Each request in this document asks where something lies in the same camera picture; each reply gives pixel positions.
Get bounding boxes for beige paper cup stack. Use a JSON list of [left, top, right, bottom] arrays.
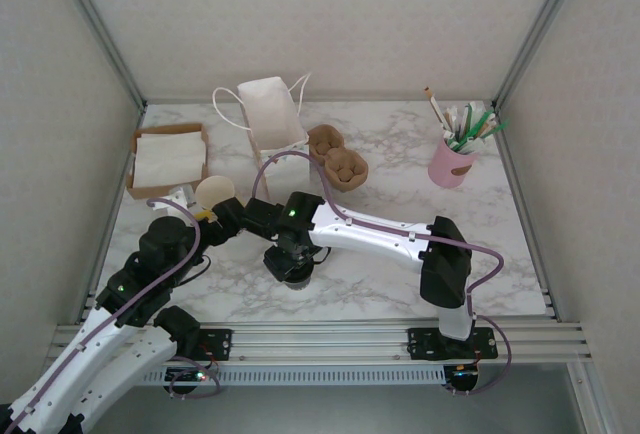
[[194, 175, 236, 211]]

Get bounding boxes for dark sleeved paper coffee cup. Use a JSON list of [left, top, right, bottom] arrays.
[[285, 273, 315, 294]]

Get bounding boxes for brown pulp cup carrier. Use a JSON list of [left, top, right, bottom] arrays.
[[306, 123, 371, 190]]

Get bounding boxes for cartoon animal print paper bag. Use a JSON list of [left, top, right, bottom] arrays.
[[212, 72, 315, 201]]

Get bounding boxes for brown cardboard napkin tray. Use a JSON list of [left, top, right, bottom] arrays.
[[129, 122, 210, 201]]

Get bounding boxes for white paper napkins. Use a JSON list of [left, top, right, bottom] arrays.
[[132, 131, 208, 190]]

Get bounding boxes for controller board with LED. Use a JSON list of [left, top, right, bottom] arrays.
[[446, 363, 482, 389], [164, 366, 211, 385]]

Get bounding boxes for pink straw holder cup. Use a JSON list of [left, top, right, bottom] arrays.
[[427, 134, 476, 188]]

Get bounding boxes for brown paper wrapped straw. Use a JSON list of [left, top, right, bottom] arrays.
[[424, 86, 454, 138]]

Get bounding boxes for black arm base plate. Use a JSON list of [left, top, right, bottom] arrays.
[[407, 326, 499, 361], [197, 327, 235, 361]]

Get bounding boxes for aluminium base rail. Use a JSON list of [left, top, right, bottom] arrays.
[[49, 321, 596, 369]]

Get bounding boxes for aluminium back frame rail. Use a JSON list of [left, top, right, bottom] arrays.
[[142, 97, 499, 106]]

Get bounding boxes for grey slotted cable duct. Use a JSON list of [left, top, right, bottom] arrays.
[[144, 366, 448, 386]]

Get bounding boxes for aluminium frame post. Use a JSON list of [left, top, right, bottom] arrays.
[[49, 0, 149, 111], [491, 0, 592, 109]]

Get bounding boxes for aluminium side frame rail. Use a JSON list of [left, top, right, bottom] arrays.
[[492, 101, 560, 323]]

